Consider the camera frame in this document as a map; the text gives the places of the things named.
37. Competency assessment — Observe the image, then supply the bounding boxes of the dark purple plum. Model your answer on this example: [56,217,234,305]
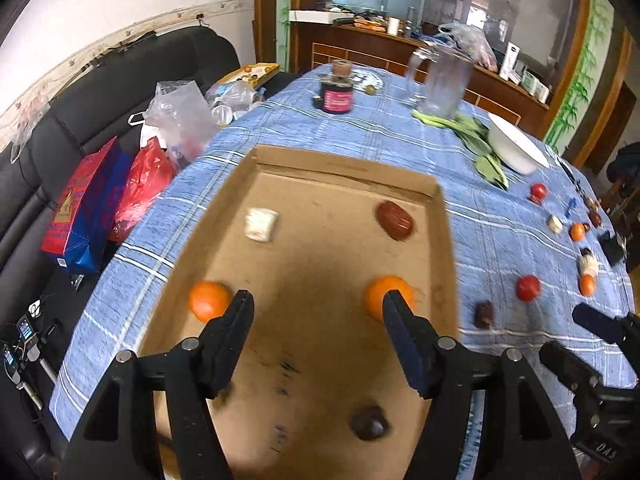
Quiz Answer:
[348,404,391,442]

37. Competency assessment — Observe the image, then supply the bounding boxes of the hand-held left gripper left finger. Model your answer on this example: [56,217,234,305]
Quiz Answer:
[62,289,256,480]

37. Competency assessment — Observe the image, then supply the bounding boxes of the shallow cardboard box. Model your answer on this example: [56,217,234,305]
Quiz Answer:
[137,144,461,480]

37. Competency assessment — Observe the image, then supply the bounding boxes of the flat white box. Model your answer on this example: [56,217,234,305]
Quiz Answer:
[289,9,335,25]

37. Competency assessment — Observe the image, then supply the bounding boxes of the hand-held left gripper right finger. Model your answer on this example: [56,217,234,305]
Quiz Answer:
[382,290,583,480]

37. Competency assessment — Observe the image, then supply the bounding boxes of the dark red date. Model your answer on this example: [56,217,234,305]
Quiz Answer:
[474,300,496,330]

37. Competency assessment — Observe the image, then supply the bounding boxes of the red and blue gift bag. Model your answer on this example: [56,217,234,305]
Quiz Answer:
[41,136,133,275]

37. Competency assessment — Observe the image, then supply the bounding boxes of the small clear hanging bag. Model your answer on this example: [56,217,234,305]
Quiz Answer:
[5,95,51,156]

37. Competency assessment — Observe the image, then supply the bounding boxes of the tall white carton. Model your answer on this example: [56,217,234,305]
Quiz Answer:
[500,42,522,83]

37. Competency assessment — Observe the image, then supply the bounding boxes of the yellow tray with fruit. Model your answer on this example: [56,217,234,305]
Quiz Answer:
[220,61,281,86]

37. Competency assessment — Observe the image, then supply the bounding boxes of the white plastic bag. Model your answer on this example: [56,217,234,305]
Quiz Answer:
[127,110,161,151]

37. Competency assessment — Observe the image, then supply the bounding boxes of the green leafy vegetables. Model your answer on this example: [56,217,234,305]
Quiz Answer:
[412,110,511,191]

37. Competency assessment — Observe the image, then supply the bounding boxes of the small black box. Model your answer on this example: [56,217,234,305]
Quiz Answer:
[599,230,628,267]

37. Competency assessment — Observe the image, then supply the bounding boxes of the key bunch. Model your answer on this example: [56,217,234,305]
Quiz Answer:
[570,175,600,211]

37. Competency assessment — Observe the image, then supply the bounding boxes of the plastic bag with red contents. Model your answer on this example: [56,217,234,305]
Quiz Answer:
[439,22,500,73]

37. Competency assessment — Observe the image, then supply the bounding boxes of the blue plaid tablecloth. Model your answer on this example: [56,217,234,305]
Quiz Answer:
[50,65,640,480]

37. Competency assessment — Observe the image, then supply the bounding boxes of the small white packaging boxes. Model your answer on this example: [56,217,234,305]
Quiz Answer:
[520,72,551,103]

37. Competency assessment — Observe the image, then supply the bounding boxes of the dark jacket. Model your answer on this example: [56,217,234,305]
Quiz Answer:
[606,142,640,196]

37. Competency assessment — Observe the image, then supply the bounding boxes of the black leather sofa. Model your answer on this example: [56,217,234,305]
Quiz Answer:
[0,27,296,480]

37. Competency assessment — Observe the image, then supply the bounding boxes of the large red date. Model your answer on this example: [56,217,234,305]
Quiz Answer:
[375,200,415,242]

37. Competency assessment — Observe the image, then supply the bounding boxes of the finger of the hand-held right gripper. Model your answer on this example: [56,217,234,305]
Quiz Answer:
[571,302,640,356]
[539,340,601,401]

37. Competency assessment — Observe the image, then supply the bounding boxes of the clear glass pitcher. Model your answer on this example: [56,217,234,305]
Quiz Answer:
[405,42,475,118]

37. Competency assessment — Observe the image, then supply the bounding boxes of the large red tomato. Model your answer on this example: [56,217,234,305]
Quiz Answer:
[516,274,542,303]

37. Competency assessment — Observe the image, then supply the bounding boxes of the dark jar with red label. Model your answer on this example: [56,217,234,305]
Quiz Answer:
[312,59,357,115]

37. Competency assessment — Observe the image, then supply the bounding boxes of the white bowl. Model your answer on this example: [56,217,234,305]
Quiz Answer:
[487,111,550,176]

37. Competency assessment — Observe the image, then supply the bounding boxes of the wooden counter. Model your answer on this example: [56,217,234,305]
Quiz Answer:
[290,20,551,126]

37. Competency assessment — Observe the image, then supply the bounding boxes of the large clear plastic bag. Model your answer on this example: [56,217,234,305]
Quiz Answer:
[145,80,221,168]

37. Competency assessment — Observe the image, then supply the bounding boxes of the clear bag of cups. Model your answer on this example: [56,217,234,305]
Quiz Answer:
[205,80,266,126]

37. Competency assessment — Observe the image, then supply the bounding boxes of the green bamboo wall sticker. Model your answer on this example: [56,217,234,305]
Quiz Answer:
[276,0,296,73]
[545,0,616,153]

